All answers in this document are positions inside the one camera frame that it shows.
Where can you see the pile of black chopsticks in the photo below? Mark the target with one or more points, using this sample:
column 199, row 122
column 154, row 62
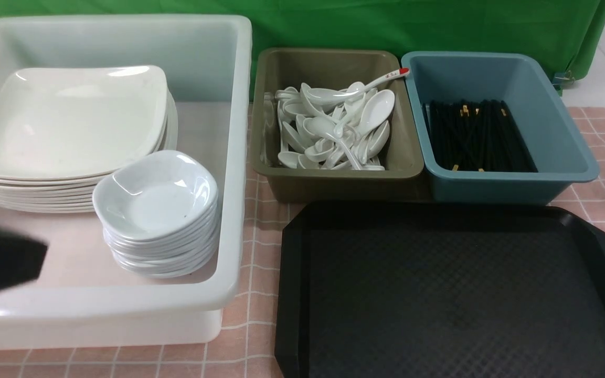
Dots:
column 476, row 136

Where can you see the pile of white soup spoons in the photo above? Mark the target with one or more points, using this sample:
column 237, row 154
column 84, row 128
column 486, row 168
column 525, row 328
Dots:
column 346, row 136

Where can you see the small white bowl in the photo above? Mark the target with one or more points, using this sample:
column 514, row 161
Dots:
column 155, row 197

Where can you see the green backdrop cloth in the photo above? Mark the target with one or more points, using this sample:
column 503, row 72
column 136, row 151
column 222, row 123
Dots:
column 560, row 35

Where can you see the white square rice plate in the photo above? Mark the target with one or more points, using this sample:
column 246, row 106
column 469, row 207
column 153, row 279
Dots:
column 69, row 123

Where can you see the black serving tray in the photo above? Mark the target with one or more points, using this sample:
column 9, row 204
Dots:
column 369, row 289

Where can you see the stack of small white bowls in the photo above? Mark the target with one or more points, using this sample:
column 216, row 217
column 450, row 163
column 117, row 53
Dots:
column 176, row 255

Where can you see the olive green spoon bin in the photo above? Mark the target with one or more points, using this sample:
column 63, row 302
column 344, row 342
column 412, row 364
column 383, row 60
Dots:
column 404, row 177

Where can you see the teal blue chopstick bin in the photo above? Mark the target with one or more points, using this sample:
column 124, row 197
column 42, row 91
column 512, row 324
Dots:
column 561, row 154

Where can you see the white ceramic soup spoon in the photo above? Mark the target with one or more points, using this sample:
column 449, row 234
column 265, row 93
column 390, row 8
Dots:
column 323, row 96

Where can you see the large white plastic tub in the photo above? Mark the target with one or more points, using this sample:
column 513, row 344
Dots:
column 83, row 298

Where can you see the pink checkered tablecloth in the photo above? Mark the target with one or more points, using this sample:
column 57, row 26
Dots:
column 244, row 347

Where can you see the stack of white square plates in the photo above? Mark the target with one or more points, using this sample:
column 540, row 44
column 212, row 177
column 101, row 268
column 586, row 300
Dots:
column 77, row 194

